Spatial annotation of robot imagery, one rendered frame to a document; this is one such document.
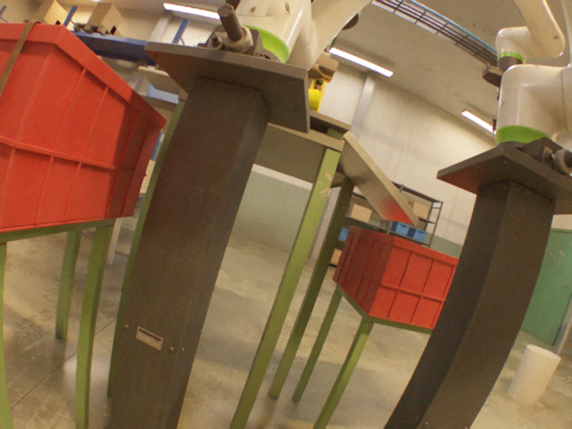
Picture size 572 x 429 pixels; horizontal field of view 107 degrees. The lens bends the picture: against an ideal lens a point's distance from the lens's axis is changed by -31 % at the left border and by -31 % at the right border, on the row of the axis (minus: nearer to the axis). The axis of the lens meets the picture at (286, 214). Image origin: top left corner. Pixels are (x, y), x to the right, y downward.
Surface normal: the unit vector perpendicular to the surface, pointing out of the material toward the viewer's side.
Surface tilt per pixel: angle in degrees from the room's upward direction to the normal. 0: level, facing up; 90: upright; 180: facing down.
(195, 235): 90
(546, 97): 117
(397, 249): 90
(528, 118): 90
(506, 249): 90
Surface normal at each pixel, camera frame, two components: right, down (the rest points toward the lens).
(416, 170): 0.09, 0.04
